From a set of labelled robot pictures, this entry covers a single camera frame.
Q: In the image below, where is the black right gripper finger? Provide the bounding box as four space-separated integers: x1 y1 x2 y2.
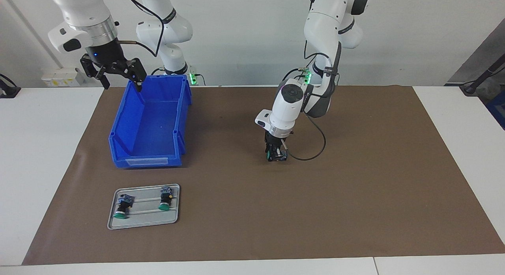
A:
81 55 111 90
122 58 147 93

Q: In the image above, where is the green push button switch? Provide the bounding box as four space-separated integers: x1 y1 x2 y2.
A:
113 194 135 220
158 187 174 211
267 148 288 162

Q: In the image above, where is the white power strip box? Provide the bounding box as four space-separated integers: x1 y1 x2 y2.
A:
41 67 90 87

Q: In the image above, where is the blue plastic storage bin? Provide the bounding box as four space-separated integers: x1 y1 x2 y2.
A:
108 75 193 169

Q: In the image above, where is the brown table mat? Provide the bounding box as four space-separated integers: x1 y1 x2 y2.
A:
22 85 505 266

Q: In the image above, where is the grey metal tray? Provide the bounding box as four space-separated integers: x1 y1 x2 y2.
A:
107 183 181 230

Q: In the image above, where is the black stand with pole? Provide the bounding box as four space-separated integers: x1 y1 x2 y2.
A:
460 54 505 96

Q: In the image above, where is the blue crate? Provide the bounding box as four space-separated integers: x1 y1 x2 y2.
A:
486 90 505 130

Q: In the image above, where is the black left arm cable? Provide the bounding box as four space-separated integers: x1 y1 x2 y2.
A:
282 42 327 162

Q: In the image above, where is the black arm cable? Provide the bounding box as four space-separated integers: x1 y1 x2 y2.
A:
116 0 166 58
282 42 327 162

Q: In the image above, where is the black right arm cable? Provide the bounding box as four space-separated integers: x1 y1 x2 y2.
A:
116 0 166 58

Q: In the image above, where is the black base cable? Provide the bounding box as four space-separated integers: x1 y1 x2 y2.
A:
281 67 312 85

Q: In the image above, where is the black clamp mount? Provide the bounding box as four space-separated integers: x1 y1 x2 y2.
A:
0 73 21 99

